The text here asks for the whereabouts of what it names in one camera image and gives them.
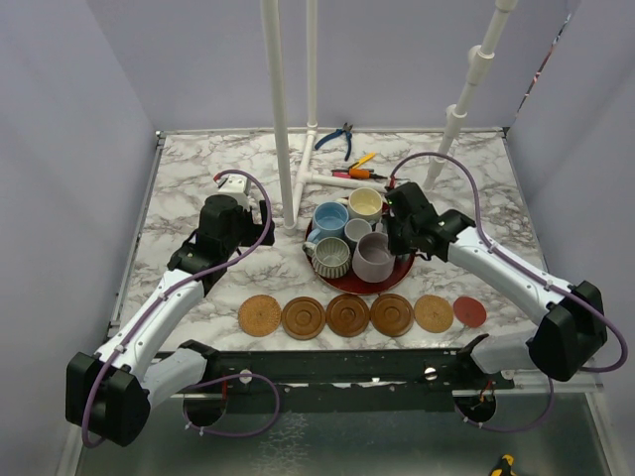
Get black metal base rail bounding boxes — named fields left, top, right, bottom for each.
left=98, top=341, right=517, bottom=414

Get yellow black tool handle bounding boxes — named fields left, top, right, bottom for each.
left=489, top=454, right=516, bottom=476

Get blue handled pliers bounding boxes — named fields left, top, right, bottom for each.
left=315, top=121, right=354, bottom=162

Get brown wooden coaster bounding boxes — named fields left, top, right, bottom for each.
left=326, top=294, right=370, bottom=338
left=282, top=297, right=326, bottom=340
left=370, top=294, right=415, bottom=337

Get small grey cup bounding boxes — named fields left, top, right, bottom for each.
left=343, top=218, right=377, bottom=252

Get aluminium table edge strip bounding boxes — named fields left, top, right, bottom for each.
left=106, top=131, right=167, bottom=337

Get dark red round tray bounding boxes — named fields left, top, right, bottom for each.
left=303, top=222, right=415, bottom=296

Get white PVC pipe frame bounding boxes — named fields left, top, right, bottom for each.
left=260, top=1, right=518, bottom=235

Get cream yellow mug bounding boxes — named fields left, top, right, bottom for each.
left=335, top=187, right=385, bottom=225

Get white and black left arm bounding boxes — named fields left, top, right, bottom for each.
left=65, top=193, right=275, bottom=448

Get lilac mug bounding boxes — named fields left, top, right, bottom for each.
left=351, top=232, right=396, bottom=284

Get thin red round coaster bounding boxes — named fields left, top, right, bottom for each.
left=452, top=296, right=487, bottom=328

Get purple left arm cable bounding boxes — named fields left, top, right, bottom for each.
left=80, top=169, right=274, bottom=448

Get woven rattan coaster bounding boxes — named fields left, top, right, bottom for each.
left=414, top=295, right=453, bottom=333
left=238, top=295, right=282, bottom=337

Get yellow utility knife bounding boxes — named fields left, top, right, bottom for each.
left=349, top=153, right=376, bottom=171

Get ribbed grey cup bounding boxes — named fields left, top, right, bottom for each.
left=312, top=237, right=351, bottom=279

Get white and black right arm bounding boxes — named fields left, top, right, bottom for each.
left=384, top=182, right=607, bottom=388

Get light blue mug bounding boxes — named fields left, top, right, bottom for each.
left=306, top=201, right=349, bottom=244

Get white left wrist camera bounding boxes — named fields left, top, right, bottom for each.
left=215, top=174, right=251, bottom=208

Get orange handled screwdriver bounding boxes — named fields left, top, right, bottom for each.
left=348, top=169, right=387, bottom=179

